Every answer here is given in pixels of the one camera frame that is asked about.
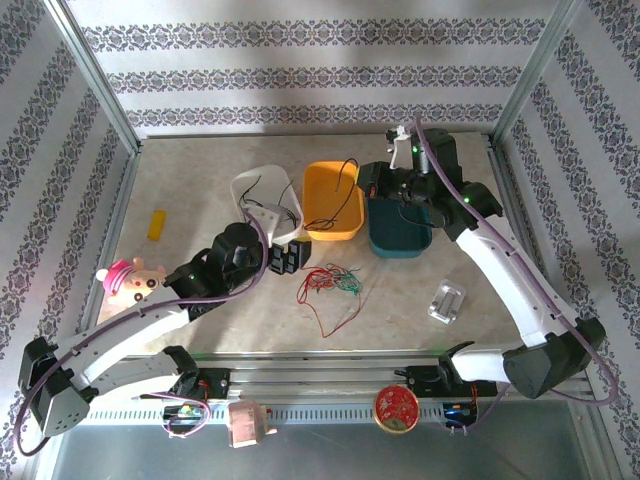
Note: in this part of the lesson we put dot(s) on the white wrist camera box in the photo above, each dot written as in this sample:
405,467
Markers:
401,145
265,220

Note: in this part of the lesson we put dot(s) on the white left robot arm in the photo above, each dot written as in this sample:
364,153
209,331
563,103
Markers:
125,325

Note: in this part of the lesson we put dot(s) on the round red tin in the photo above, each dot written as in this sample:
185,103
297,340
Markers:
396,409

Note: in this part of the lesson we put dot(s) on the aluminium frame post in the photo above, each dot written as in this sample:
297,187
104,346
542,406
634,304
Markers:
95,75
530,75

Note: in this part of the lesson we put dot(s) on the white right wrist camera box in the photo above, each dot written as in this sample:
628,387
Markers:
401,145

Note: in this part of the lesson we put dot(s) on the yellow plastic block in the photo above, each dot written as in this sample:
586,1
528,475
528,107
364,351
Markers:
157,226

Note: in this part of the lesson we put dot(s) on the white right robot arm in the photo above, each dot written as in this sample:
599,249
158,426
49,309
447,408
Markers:
500,270

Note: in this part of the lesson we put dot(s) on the pink plush toy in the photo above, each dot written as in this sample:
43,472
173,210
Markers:
130,282

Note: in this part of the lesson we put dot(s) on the copper coloured box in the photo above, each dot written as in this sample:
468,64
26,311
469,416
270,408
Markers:
247,424

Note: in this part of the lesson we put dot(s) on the dark green plastic bin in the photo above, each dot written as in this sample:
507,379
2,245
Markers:
395,235

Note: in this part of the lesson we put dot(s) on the orange plastic bin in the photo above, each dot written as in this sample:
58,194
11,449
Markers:
325,200

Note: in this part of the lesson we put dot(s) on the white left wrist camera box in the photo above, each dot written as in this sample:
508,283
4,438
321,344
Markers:
265,220

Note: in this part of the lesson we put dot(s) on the small electronics board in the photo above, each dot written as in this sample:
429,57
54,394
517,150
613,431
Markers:
459,414
186,412

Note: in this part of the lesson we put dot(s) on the silver metal bracket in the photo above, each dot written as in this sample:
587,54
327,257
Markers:
446,302

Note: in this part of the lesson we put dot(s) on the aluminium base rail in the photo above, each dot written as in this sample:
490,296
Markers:
310,375

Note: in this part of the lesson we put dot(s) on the white plastic bin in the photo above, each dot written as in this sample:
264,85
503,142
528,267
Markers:
272,182

